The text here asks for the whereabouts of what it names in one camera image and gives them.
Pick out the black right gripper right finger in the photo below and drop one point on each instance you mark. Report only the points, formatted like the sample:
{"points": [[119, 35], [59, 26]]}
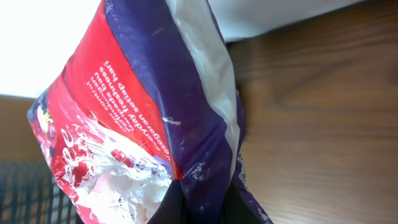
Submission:
{"points": [[235, 210]]}

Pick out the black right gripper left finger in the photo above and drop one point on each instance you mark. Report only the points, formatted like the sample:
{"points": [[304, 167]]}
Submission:
{"points": [[172, 209]]}

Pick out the purple snack package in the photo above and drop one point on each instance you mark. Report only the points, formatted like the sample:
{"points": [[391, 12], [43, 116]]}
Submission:
{"points": [[147, 97]]}

